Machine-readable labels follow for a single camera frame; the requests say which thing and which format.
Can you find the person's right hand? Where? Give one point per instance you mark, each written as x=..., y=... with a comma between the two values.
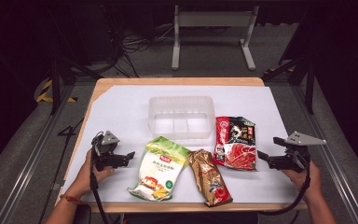
x=306, y=180

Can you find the green and white food packet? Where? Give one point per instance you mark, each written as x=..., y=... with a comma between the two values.
x=160, y=169

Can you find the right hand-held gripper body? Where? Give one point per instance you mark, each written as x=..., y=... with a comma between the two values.
x=303, y=139

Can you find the white paper sheet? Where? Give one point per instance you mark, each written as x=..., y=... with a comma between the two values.
x=124, y=109

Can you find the person's left hand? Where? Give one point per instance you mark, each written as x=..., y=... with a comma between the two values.
x=85, y=179

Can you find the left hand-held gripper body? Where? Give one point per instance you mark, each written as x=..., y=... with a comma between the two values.
x=109, y=138

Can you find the yellow and black striped tape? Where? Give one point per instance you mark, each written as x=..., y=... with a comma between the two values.
x=45, y=90

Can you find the gold foil food packet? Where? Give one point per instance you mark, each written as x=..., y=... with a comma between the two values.
x=209, y=179

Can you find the black padded object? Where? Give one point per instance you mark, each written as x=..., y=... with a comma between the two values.
x=83, y=215

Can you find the clear plastic container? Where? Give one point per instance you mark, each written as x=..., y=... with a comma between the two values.
x=181, y=116

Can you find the grey metal stand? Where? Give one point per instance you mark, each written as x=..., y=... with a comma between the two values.
x=214, y=19

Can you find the red and black food packet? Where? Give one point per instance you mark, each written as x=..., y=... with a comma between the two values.
x=236, y=146

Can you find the aluminium rail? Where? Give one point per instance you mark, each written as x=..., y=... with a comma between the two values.
x=28, y=161
x=332, y=161

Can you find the black metal stand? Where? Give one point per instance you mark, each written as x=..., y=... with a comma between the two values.
x=309, y=84
x=55, y=81

